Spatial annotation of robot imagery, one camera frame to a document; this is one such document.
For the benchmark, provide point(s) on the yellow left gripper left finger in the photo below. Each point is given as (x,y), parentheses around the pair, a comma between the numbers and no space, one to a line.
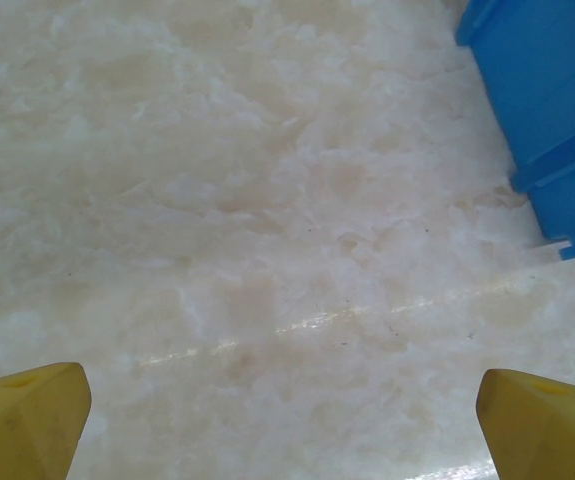
(22,425)

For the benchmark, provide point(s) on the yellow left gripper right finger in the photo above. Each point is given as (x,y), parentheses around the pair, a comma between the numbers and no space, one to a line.
(547,430)

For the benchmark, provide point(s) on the blue plastic bin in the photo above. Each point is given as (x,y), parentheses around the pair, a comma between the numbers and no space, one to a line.
(547,100)

